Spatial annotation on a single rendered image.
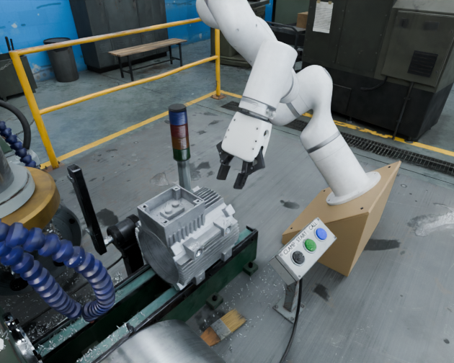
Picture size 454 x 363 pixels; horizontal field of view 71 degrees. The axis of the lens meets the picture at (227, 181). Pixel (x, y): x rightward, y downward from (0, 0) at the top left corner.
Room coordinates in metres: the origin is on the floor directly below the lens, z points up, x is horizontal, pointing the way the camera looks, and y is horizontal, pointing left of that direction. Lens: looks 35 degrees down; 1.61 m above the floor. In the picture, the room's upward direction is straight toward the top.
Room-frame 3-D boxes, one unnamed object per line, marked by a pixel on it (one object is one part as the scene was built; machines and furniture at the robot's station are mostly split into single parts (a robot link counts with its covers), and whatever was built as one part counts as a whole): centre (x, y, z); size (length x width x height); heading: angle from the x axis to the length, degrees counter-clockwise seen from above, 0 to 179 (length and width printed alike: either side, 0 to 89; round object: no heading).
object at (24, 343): (0.31, 0.37, 1.01); 0.15 x 0.02 x 0.15; 47
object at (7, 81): (4.48, 3.06, 0.41); 0.52 x 0.47 x 0.82; 142
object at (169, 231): (0.57, 0.13, 1.11); 0.12 x 0.11 x 0.07; 138
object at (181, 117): (0.97, 0.16, 1.19); 0.06 x 0.06 x 0.04
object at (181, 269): (0.60, 0.10, 1.01); 0.20 x 0.19 x 0.19; 138
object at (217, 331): (0.44, 0.04, 0.80); 0.21 x 0.05 x 0.01; 129
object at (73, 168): (0.56, 0.32, 1.12); 0.04 x 0.03 x 0.26; 137
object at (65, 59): (5.19, 2.61, 0.30); 0.39 x 0.39 x 0.60
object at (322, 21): (3.93, -1.06, 1.08); 0.22 x 0.02 x 0.31; 42
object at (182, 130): (0.97, 0.16, 1.14); 0.06 x 0.06 x 0.04
